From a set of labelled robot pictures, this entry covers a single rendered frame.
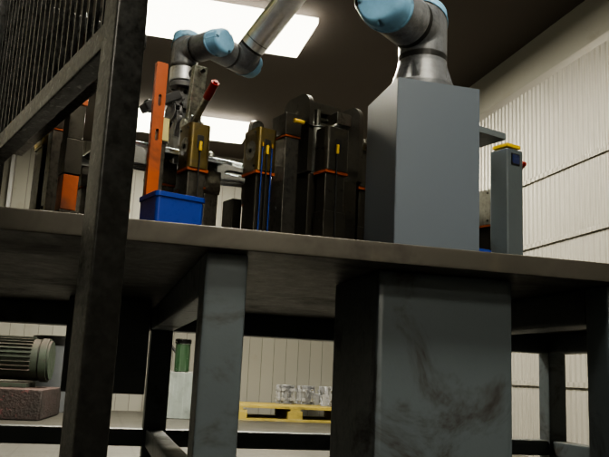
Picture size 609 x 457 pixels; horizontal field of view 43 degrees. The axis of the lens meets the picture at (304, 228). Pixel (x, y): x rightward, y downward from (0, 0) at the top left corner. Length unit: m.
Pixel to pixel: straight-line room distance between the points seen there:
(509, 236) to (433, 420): 0.88
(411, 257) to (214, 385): 0.44
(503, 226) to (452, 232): 0.65
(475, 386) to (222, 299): 0.56
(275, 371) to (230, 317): 7.26
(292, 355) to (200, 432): 7.32
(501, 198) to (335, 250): 1.00
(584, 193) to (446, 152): 3.22
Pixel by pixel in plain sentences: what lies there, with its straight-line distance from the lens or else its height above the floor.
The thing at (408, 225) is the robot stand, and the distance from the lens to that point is 1.65.
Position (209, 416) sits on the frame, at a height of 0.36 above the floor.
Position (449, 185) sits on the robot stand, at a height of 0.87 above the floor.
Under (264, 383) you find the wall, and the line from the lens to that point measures 8.65.
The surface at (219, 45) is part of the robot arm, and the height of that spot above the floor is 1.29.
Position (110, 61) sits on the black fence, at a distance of 0.72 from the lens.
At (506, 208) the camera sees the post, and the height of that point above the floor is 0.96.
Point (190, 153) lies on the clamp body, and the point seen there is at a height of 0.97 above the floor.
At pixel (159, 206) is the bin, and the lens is 1.55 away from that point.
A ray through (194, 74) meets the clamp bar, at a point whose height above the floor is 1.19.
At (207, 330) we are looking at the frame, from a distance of 1.41.
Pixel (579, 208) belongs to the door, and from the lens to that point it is 4.93.
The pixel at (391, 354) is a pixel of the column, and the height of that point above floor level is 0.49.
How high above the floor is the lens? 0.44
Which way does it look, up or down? 11 degrees up
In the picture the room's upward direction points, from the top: 3 degrees clockwise
